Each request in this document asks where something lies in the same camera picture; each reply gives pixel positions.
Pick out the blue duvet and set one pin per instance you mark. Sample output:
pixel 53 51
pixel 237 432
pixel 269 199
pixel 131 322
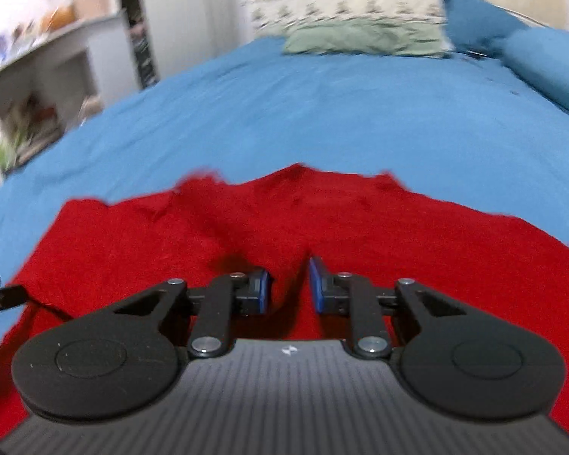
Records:
pixel 539 58

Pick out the green pillow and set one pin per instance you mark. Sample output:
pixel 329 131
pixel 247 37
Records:
pixel 369 37

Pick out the red knit garment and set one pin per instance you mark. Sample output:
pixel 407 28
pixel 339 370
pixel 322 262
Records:
pixel 96 253

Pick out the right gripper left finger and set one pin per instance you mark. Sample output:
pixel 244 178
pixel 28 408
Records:
pixel 225 298

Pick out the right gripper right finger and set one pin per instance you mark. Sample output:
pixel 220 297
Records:
pixel 354 296

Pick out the white grey wardrobe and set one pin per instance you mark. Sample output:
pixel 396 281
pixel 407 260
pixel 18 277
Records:
pixel 170 36

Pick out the dark blue pillow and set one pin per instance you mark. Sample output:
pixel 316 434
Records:
pixel 478 27

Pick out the white desk shelf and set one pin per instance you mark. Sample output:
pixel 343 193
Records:
pixel 89 58

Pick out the blue bed sheet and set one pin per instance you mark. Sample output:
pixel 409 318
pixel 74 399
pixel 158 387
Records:
pixel 459 129

